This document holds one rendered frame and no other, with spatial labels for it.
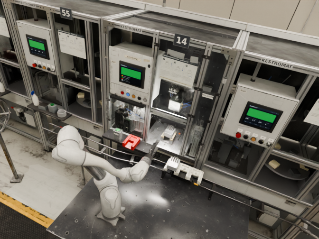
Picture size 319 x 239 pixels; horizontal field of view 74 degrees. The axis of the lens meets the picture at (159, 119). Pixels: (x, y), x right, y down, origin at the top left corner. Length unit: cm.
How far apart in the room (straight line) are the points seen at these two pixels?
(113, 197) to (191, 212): 74
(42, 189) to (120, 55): 201
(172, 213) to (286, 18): 432
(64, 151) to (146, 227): 97
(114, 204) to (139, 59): 118
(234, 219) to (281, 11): 410
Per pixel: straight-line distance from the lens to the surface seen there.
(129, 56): 187
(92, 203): 207
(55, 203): 297
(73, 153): 141
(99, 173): 180
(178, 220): 202
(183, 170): 211
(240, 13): 517
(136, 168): 165
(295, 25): 524
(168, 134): 222
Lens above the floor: 242
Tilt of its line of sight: 35 degrees down
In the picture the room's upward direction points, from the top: 9 degrees clockwise
